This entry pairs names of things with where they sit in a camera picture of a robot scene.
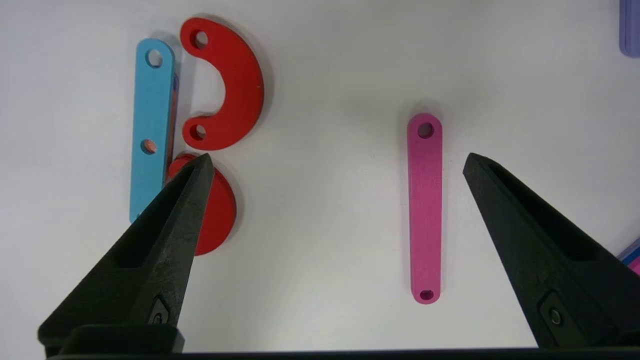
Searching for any purple short bar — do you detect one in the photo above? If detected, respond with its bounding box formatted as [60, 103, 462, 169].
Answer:
[619, 0, 640, 58]

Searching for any red half-ring piece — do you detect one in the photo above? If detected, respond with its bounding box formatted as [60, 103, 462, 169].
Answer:
[180, 17, 265, 152]
[167, 153, 237, 257]

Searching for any light blue three-hole bar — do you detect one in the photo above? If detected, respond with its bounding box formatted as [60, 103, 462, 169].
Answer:
[129, 38, 177, 224]

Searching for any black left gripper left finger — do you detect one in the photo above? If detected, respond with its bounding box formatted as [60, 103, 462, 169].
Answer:
[38, 153, 216, 358]

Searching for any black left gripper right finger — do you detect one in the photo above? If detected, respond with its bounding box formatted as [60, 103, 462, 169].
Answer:
[462, 153, 640, 348]

